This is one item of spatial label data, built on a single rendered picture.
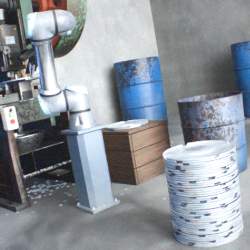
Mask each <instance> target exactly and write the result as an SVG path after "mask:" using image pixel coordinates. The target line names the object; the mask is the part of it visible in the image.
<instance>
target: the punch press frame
mask: <svg viewBox="0 0 250 250"><path fill-rule="evenodd" d="M31 2H32V1H31V0H12V5H13V8H12V12H13V11H15V10H17V9H20V12H21V17H22V22H23V24H22V25H23V30H24V34H25V41H26V46H27V45H29V44H30V43H31V40H30V39H29V38H28V37H27V28H26V21H27V15H28V14H30V13H33V9H32V4H31ZM17 74H18V75H17V77H18V79H20V78H22V76H21V71H18V72H17ZM14 79H15V77H14V76H13V77H7V74H6V73H1V74H0V83H2V82H4V81H7V80H14ZM3 105H7V107H11V106H14V107H15V110H16V116H17V121H18V128H17V129H16V131H17V134H23V133H24V131H23V126H22V125H23V124H26V123H31V122H35V121H40V120H42V119H45V118H48V119H49V125H50V126H55V125H56V123H55V116H60V113H54V114H47V115H45V114H43V112H42V110H41V107H40V104H39V100H38V98H33V99H29V100H26V101H21V102H14V103H8V104H3ZM69 163H71V159H69V160H67V161H64V162H61V163H59V164H56V165H53V166H50V167H47V168H45V169H42V170H39V171H36V172H35V171H34V172H32V173H29V174H26V175H24V176H23V177H24V179H26V178H27V179H28V178H30V177H33V176H36V175H38V174H41V173H43V172H46V171H49V170H52V169H55V168H57V167H60V166H63V165H66V164H69Z"/></svg>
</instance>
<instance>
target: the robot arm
mask: <svg viewBox="0 0 250 250"><path fill-rule="evenodd" d="M74 26H75V17H74V16H73V15H72V14H71V13H70V12H68V11H66V10H60V9H56V10H52V11H42V12H35V13H30V14H28V15H27V21H26V28H27V37H28V38H29V39H30V40H31V43H32V45H31V46H32V48H30V49H29V50H28V51H26V52H25V53H24V54H22V55H21V56H20V60H22V61H23V62H25V61H26V60H28V68H29V70H30V73H31V76H32V77H34V76H35V74H36V73H40V79H41V85H42V89H40V91H39V92H40V93H39V94H38V95H37V97H38V100H39V104H40V107H41V110H42V112H43V114H45V115H47V114H54V113H61V112H67V111H69V113H70V119H69V130H70V131H75V130H81V129H87V128H92V127H95V126H97V123H96V120H95V118H94V117H93V115H92V112H91V108H90V101H89V99H88V97H89V95H88V92H87V89H86V87H85V86H66V87H65V89H64V90H61V87H60V86H59V85H58V83H57V77H56V70H55V63H54V61H55V59H54V53H53V49H52V40H53V39H54V37H56V36H67V35H68V34H71V30H72V29H73V27H74Z"/></svg>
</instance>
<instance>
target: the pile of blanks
mask: <svg viewBox="0 0 250 250"><path fill-rule="evenodd" d="M163 158H164V156H163ZM237 162H238V161H237V153H236V150H235V149H234V150H233V151H231V152H230V153H228V154H225V155H224V156H220V157H215V158H210V159H206V160H196V161H171V160H167V159H165V158H164V163H165V173H166V181H167V185H168V188H167V191H168V195H169V202H170V212H171V219H172V224H173V228H174V236H175V238H176V239H177V240H178V241H179V242H180V243H182V244H185V245H187V246H189V245H191V246H193V247H215V246H221V245H224V244H227V243H229V242H231V241H233V240H235V239H236V238H238V237H239V235H241V234H242V232H243V228H244V226H243V219H242V206H241V192H240V189H239V172H238V166H237Z"/></svg>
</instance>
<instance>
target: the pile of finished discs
mask: <svg viewBox="0 0 250 250"><path fill-rule="evenodd" d="M147 123H148V119H134V120H129V121H127V122H124V121H122V122H119V123H115V124H111V125H108V126H107V129H108V130H119V129H128V128H134V127H139V126H141V125H145V124H147Z"/></svg>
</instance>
